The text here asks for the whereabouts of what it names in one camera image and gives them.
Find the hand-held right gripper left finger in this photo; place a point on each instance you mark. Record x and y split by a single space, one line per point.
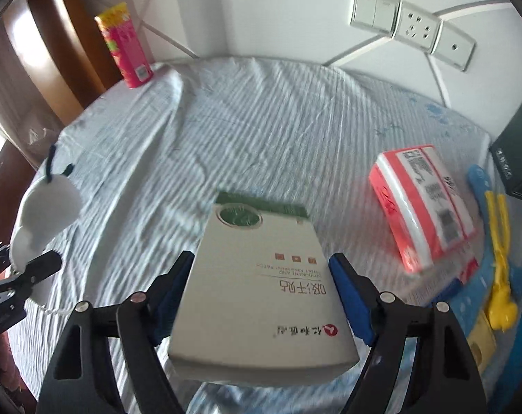
170 302

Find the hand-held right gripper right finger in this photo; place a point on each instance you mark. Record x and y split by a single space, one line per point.
351 302

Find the white plush toy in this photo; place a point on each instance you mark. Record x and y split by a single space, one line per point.
50 207

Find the white and green box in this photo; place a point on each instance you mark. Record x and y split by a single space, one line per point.
265 293

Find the blue three-arm boomerang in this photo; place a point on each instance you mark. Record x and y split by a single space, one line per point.
476 181

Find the blue plastic crate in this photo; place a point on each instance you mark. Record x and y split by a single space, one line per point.
517 379

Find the white blue and red box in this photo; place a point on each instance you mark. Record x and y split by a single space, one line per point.
442 284

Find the pink and white box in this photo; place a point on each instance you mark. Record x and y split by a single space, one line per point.
416 207

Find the clear plastic sheet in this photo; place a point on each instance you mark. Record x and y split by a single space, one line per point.
28 133

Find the yellow duck clip tongs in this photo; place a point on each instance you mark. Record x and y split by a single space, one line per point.
500 302

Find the black box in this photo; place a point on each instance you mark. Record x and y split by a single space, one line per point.
519 155

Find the yellow and pink tube can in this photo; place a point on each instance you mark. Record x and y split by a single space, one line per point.
125 47

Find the curved wooden wall frame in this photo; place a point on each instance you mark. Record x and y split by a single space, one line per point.
50 30

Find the white single-hole wall socket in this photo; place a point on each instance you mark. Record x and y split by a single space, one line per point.
453 45

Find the white double light switch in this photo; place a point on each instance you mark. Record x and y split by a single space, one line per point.
373 8

